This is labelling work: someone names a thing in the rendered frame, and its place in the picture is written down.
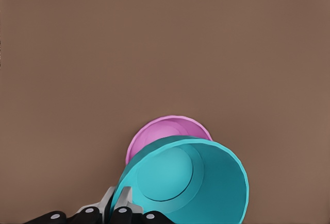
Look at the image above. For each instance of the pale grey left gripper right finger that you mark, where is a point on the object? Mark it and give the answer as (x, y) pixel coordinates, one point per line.
(124, 203)

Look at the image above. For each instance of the blue bowl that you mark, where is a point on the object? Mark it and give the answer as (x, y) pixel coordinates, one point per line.
(214, 177)

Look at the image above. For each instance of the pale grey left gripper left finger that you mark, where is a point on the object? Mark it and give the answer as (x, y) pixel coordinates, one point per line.
(102, 206)

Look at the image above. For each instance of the pink bowl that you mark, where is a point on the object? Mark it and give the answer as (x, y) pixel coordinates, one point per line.
(165, 130)

